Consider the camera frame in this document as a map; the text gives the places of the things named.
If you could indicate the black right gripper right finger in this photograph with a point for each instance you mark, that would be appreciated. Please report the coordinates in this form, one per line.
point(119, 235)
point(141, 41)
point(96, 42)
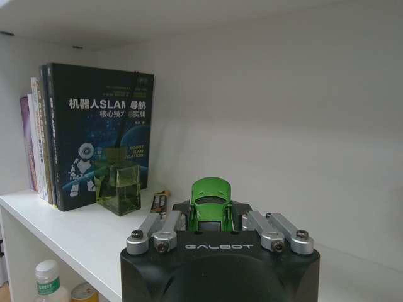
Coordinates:
point(278, 228)

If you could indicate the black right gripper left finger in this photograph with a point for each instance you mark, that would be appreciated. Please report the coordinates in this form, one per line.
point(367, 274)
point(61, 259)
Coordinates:
point(157, 225)

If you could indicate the green toy car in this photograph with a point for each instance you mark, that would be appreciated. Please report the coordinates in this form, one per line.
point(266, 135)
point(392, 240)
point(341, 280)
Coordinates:
point(208, 204)

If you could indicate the brown snack bar wrapper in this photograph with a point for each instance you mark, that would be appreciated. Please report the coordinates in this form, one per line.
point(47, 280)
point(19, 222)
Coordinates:
point(159, 201)

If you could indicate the green glass reed diffuser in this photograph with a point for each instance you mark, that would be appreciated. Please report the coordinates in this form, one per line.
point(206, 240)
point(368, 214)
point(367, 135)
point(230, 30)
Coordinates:
point(121, 185)

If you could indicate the yellow can with silver lid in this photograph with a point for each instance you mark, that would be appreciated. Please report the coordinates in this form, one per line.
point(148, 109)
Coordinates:
point(84, 292)

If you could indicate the black SLAM robot book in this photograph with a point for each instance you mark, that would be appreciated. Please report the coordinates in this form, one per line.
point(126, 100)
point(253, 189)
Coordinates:
point(104, 138)

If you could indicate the clear bottle with white cap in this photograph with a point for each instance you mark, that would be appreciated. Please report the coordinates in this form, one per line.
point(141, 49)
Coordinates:
point(47, 281)

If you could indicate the white book with gold spine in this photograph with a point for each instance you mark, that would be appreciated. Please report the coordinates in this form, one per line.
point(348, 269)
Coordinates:
point(40, 138)

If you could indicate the purple book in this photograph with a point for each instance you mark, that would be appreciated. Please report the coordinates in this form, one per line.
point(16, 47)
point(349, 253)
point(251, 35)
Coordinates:
point(26, 138)

